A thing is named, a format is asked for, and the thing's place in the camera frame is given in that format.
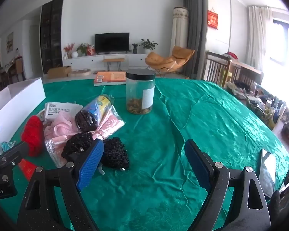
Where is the grey curtain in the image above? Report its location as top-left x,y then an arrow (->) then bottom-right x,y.
183,0 -> 209,80

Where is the white sheer curtain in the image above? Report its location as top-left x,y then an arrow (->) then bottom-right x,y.
247,5 -> 274,70

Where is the red flower arrangement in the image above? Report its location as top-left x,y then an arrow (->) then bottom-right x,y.
63,43 -> 75,59

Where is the red yarn scrubber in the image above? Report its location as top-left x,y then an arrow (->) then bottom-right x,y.
21,115 -> 45,157

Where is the white wet wipes packet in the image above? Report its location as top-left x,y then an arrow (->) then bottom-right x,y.
44,102 -> 83,123

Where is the framed wall painting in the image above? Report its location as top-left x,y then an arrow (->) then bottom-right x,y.
6,32 -> 14,53

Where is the pile of assorted clutter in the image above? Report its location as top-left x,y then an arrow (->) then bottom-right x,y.
225,80 -> 289,150

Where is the covered standing air conditioner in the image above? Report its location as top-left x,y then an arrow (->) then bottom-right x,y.
170,7 -> 189,56

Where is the dark wooden chair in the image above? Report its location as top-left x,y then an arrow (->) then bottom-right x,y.
203,51 -> 232,87
236,65 -> 264,87

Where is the clear jar with black lid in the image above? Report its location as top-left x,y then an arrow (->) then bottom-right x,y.
125,69 -> 156,115

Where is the pink patterned packet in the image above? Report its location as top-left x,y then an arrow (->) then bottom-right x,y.
93,106 -> 126,140

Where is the black television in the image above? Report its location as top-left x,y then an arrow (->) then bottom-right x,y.
94,32 -> 130,53

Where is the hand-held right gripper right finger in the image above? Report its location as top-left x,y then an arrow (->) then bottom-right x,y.
184,139 -> 271,231

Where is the clear bubble plastic bag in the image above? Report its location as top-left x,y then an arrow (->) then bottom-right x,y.
45,137 -> 70,168

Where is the black mesh hair net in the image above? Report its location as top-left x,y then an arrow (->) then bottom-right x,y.
61,132 -> 95,160
101,137 -> 130,172

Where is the black smartphone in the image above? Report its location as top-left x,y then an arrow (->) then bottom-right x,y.
259,149 -> 277,198

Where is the brown cardboard box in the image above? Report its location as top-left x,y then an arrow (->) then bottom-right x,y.
47,65 -> 72,79

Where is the white television cabinet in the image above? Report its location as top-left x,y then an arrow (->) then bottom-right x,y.
63,53 -> 155,71

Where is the green plant with red decoration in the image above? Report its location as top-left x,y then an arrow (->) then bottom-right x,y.
76,43 -> 95,56

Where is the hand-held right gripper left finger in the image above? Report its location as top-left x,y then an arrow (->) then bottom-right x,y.
16,138 -> 104,231

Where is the flat beige pet bed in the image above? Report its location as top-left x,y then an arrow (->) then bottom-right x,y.
70,69 -> 92,77

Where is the dark glass display cabinet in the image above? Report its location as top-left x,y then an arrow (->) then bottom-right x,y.
40,0 -> 64,75

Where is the dark blue roll packet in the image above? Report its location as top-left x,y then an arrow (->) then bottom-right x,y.
75,95 -> 113,131

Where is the pink mesh bath loofah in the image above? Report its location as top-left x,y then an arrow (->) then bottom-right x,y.
44,113 -> 87,139

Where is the green tablecloth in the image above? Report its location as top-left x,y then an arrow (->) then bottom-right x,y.
0,77 -> 289,231

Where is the red foil packet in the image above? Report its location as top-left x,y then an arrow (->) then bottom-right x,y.
18,159 -> 39,181

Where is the large green potted plant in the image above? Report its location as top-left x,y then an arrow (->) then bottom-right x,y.
140,38 -> 158,54

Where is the orange book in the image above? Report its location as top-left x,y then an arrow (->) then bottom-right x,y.
93,71 -> 128,86

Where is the red wall calendar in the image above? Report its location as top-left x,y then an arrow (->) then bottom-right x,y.
207,10 -> 219,30

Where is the orange lounge chair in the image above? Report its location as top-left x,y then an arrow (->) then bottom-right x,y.
144,46 -> 195,77

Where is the white foam board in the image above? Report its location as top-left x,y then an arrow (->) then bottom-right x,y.
0,77 -> 46,160

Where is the wooden stool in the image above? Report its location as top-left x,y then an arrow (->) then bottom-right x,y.
103,58 -> 125,71

